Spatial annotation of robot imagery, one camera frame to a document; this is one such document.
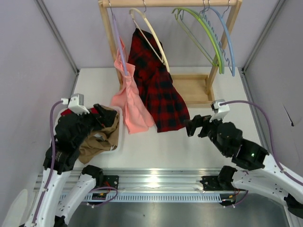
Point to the red plaid skirt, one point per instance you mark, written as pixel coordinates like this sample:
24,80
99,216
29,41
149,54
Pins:
155,84

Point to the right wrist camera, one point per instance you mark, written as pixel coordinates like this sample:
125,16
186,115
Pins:
220,110

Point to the red garment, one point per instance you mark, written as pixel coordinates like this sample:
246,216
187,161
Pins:
66,112

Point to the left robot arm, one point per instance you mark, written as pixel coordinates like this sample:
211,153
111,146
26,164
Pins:
49,209

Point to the blue hanger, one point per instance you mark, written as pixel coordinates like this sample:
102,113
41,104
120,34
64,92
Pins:
227,30

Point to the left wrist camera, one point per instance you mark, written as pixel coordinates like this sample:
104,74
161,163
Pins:
75,102

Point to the wooden clothes rack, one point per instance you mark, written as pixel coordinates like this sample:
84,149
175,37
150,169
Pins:
196,89

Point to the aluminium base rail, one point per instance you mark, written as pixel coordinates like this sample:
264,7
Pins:
156,185

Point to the tan garment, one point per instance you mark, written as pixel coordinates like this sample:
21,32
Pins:
101,140

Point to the green hanger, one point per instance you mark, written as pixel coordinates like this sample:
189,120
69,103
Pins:
178,13

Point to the white laundry basket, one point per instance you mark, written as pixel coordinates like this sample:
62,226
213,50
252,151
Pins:
120,135

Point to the purple hanger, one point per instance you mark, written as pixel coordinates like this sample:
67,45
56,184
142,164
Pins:
118,41

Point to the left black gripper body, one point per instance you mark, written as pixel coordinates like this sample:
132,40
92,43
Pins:
93,116

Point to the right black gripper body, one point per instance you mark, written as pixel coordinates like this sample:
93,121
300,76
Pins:
201,126

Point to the pink skirt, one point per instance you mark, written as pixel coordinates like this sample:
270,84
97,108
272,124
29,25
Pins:
135,115

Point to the teal hanger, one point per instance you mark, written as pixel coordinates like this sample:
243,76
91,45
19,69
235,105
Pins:
217,40

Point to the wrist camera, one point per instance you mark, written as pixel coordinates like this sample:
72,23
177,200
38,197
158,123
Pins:
75,102
220,110

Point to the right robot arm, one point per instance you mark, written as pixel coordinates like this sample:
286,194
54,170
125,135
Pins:
255,171

